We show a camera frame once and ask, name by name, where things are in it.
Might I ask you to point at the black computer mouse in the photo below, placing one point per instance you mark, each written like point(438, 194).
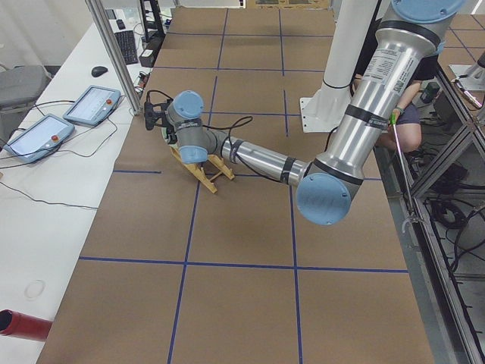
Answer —
point(97, 71)

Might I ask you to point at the aluminium frame post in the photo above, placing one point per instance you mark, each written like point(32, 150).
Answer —
point(107, 35)

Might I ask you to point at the green handled reacher stick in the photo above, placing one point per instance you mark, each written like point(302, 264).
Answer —
point(412, 217)

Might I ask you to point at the light green plate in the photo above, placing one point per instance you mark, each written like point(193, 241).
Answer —
point(169, 135)

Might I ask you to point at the far teach pendant tablet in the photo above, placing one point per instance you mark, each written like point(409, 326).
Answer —
point(93, 106)

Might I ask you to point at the black keyboard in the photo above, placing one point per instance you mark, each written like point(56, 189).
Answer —
point(127, 45)

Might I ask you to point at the near teach pendant tablet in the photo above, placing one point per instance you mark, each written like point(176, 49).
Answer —
point(40, 139)

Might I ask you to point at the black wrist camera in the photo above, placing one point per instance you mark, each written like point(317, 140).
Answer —
point(156, 114)

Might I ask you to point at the red cylinder tube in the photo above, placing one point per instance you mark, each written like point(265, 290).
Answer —
point(19, 325)

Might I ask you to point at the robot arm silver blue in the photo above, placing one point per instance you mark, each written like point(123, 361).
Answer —
point(409, 32)

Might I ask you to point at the seated person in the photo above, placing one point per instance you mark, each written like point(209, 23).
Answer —
point(406, 113)

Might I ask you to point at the teach pendant tablet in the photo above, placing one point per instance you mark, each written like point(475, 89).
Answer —
point(40, 139)
point(93, 106)

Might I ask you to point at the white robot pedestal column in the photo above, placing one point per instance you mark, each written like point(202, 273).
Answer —
point(325, 109)

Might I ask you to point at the grey office chair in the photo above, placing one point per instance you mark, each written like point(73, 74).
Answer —
point(20, 88)

